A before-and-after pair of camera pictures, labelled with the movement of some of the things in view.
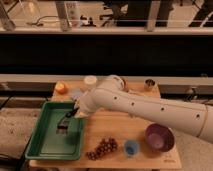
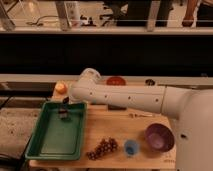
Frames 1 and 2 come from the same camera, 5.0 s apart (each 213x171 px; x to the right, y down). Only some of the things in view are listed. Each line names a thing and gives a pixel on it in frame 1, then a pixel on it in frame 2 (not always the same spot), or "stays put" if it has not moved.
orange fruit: [61, 88] stays put
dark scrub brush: [62, 127] → [63, 112]
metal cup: [150, 82] stays put
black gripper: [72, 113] → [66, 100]
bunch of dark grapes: [107, 145] stays put
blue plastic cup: [131, 147] stays put
